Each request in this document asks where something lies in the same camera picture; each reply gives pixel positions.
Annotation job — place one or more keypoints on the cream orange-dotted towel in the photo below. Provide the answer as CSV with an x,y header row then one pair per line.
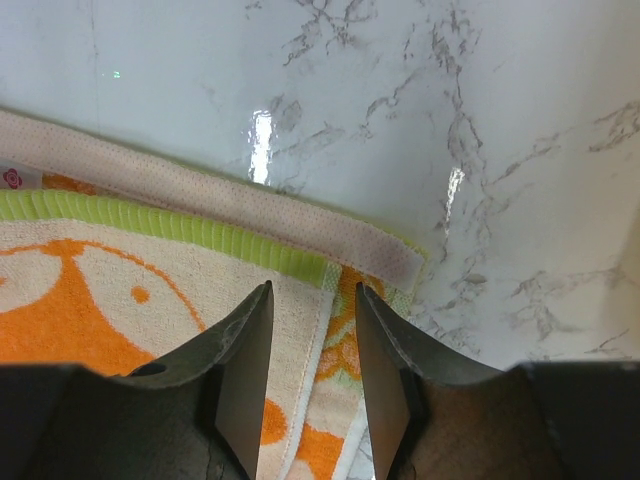
x,y
113,257

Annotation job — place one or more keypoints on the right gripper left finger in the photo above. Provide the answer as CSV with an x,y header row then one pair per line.
x,y
203,411

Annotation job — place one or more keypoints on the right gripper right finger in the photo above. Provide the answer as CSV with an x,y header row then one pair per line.
x,y
396,360

